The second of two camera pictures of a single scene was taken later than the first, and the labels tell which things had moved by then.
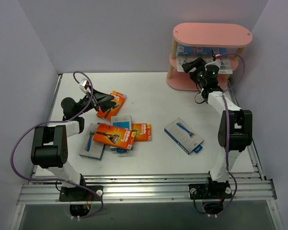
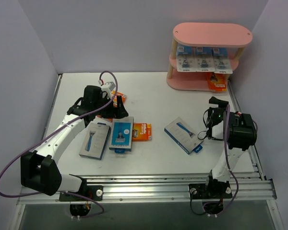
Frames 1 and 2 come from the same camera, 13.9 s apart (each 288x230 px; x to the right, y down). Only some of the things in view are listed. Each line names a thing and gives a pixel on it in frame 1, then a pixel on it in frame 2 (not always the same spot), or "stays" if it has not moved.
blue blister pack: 225,67 stays
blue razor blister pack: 205,53 stays
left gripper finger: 105,106 -> 121,111
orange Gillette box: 119,97 stays
